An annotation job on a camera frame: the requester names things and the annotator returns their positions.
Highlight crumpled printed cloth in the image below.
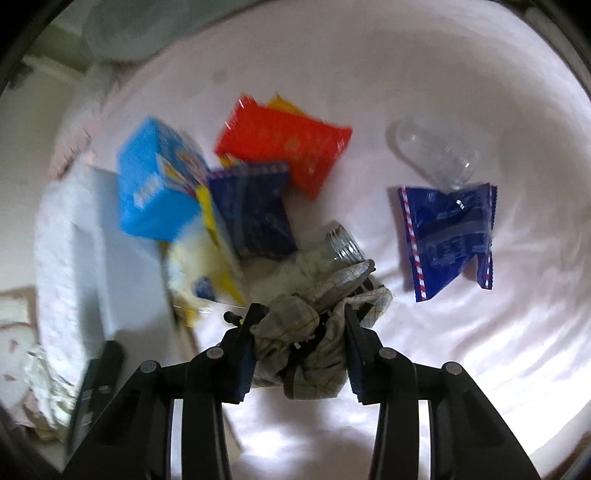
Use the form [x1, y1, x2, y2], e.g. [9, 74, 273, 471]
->
[21, 344, 79, 432]

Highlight red snack packet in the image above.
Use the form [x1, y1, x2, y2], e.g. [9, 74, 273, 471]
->
[213, 93, 354, 201]

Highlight glass jar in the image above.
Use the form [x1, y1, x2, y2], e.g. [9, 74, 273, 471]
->
[277, 222, 366, 289]

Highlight blue striped-edge snack packet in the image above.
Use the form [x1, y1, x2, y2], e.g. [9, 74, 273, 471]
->
[398, 183, 498, 303]
[207, 161, 298, 259]

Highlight floral bed sheet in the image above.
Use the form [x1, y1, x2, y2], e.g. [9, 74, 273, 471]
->
[48, 60, 121, 181]

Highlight grey-green pillow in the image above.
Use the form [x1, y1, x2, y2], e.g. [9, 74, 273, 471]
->
[83, 0, 204, 63]

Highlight clear plastic bottle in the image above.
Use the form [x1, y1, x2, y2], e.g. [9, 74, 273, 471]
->
[394, 115, 481, 192]

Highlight yellow snack packet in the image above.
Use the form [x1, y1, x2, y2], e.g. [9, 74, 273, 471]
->
[265, 93, 310, 118]

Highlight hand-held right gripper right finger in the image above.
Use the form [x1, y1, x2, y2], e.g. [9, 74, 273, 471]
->
[344, 305, 529, 480]

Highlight white printed bedding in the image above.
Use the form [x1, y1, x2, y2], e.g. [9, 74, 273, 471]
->
[0, 291, 40, 416]

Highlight checked cloth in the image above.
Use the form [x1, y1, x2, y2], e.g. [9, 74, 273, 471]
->
[249, 258, 394, 400]

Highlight white storage box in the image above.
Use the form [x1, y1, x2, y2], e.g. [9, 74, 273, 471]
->
[33, 164, 250, 467]

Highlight blue printed carton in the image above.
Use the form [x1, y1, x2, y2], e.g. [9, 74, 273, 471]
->
[116, 115, 215, 243]

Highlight yellow and white bag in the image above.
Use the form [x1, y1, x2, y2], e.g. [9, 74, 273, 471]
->
[161, 185, 247, 328]

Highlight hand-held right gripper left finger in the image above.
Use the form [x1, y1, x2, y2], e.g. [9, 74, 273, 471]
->
[60, 302, 267, 480]

